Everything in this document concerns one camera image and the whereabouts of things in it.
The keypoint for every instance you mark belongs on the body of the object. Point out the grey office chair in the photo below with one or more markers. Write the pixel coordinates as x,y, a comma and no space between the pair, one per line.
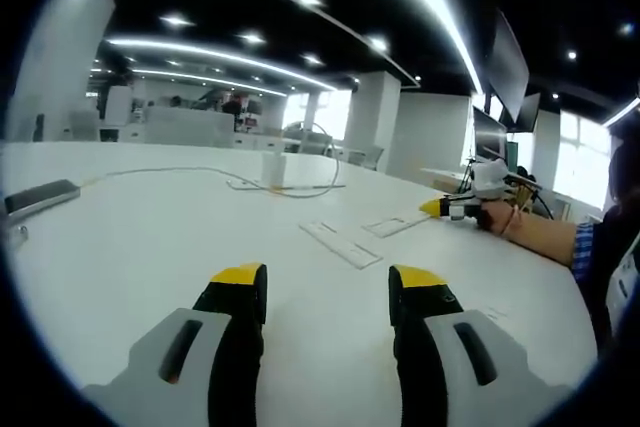
372,158

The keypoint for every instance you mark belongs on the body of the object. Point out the white chest-worn device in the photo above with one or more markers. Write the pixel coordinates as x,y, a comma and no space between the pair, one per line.
622,287

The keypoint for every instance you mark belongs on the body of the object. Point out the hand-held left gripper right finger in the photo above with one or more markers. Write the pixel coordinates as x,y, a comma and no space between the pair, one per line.
450,362

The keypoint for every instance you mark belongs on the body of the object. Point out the large hanging monitor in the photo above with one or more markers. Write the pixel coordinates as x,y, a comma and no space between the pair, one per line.
507,67

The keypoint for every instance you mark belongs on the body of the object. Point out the person's right hand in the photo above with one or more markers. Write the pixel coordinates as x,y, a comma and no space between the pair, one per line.
500,221

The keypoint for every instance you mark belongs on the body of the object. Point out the desk monitor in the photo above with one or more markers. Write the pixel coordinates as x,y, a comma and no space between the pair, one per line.
489,134

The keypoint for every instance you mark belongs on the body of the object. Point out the flat white plate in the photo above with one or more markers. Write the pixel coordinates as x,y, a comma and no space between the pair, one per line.
245,183

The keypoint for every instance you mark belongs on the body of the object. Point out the small hanging monitor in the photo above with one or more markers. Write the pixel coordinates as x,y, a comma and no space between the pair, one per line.
527,114

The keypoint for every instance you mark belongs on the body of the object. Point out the rectangular white socket holder cover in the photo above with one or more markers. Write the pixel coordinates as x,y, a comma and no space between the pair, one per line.
375,228

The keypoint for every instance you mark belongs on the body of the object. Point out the white charger adapter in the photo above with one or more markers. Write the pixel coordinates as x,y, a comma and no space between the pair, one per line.
273,169

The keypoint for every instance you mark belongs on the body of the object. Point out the blue plaid shirt sleeve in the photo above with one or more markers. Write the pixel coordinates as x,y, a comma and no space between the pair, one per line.
582,249

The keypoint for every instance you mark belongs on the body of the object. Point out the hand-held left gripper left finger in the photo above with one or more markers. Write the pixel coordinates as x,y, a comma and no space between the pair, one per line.
200,362

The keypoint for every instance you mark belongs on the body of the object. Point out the white perforated partition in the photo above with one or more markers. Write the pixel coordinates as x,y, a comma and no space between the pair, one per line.
190,128

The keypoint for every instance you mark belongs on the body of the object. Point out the shelf with coloured boxes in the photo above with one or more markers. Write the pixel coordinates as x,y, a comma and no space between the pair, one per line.
252,117

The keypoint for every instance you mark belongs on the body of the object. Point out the grey smartphone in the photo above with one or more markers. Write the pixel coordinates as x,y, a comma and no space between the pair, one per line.
40,196

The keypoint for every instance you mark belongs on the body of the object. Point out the white whiteboard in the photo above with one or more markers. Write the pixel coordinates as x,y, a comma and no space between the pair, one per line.
120,104

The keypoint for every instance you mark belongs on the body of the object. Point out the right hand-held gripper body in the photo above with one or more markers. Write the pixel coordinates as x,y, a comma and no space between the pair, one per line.
490,179

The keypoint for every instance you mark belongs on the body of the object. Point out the person's head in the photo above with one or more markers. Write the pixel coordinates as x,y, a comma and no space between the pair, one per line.
627,177

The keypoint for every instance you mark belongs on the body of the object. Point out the long white socket holder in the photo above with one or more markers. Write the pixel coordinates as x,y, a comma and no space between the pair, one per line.
345,246

